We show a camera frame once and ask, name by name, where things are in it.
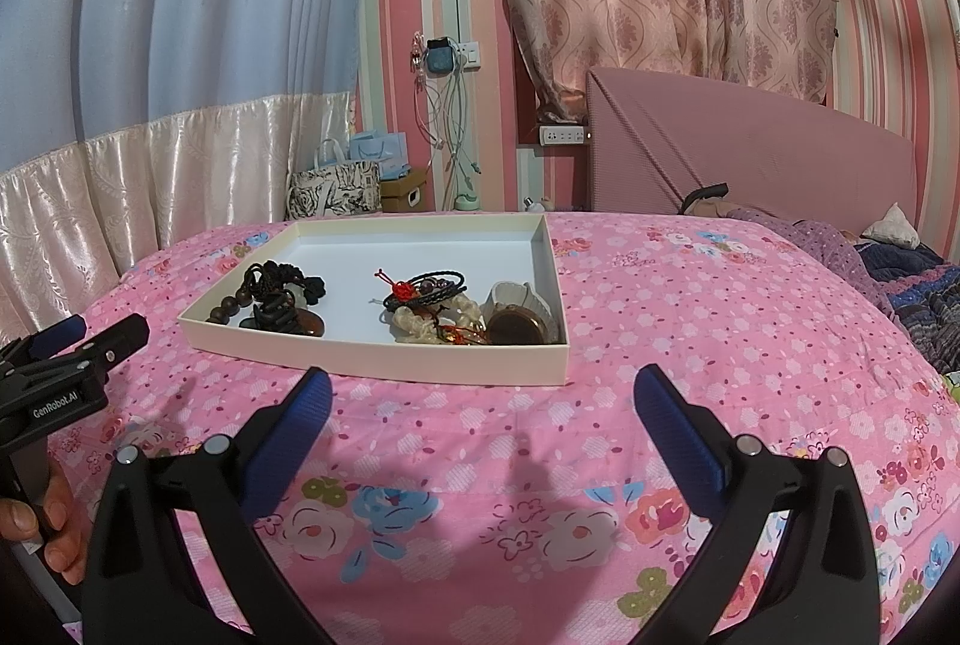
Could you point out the black white printed tote bag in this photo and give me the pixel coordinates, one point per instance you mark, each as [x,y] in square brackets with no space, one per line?
[334,191]

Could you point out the brown cardboard box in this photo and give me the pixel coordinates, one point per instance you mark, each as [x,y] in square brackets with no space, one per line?
[405,191]

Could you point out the small white object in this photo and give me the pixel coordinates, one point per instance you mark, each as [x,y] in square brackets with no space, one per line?
[534,204]

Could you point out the person's left hand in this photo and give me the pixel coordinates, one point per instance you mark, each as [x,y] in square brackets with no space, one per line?
[60,525]

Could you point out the pink floral bedsheet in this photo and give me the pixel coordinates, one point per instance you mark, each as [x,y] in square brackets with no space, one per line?
[712,330]

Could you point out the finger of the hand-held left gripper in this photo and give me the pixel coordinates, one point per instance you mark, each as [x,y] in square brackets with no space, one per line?
[112,341]
[66,330]

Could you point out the white pillow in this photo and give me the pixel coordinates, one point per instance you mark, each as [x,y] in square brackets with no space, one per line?
[892,229]

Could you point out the mint green small device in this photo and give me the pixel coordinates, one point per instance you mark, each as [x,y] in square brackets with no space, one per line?
[466,202]

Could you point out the white power strip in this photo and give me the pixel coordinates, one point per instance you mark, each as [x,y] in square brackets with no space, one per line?
[562,133]

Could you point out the white cardboard box tray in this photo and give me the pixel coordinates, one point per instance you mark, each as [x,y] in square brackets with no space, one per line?
[337,255]

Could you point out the dark knit blanket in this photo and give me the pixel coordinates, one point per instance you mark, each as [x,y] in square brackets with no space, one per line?
[915,300]

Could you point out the blue curtain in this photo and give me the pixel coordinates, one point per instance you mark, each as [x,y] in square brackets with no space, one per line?
[187,0]

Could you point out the white wall socket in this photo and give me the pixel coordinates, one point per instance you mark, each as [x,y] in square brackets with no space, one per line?
[469,54]

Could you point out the cream satin curtain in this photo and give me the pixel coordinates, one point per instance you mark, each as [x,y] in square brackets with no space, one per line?
[150,195]

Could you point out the blue charger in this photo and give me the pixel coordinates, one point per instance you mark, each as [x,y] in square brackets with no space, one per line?
[440,58]

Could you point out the pink headboard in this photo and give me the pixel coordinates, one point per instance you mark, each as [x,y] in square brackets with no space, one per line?
[787,165]

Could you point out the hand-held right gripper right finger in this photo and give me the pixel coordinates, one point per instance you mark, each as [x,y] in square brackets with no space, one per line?
[675,435]

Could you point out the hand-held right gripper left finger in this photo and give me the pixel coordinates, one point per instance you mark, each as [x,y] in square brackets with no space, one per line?
[300,424]

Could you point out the light blue gift bag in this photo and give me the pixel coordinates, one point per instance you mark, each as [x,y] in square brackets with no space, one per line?
[382,150]

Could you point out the purple blanket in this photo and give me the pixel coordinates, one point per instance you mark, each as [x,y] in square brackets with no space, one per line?
[825,251]

